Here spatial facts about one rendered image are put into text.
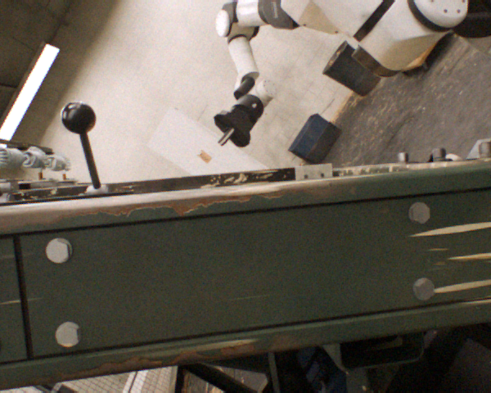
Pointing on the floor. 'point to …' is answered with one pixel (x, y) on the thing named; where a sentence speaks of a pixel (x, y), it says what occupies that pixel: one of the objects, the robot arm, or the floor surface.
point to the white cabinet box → (197, 146)
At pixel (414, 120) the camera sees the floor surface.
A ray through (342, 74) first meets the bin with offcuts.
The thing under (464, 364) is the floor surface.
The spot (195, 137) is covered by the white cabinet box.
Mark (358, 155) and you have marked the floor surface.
